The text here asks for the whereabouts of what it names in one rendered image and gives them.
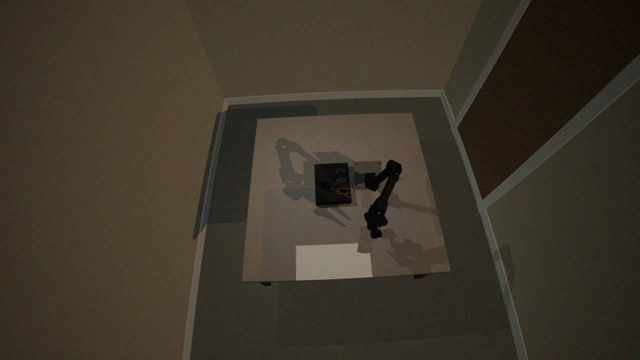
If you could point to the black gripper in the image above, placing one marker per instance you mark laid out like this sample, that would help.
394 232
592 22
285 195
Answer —
374 234

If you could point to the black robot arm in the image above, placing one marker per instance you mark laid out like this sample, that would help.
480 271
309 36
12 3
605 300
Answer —
392 172

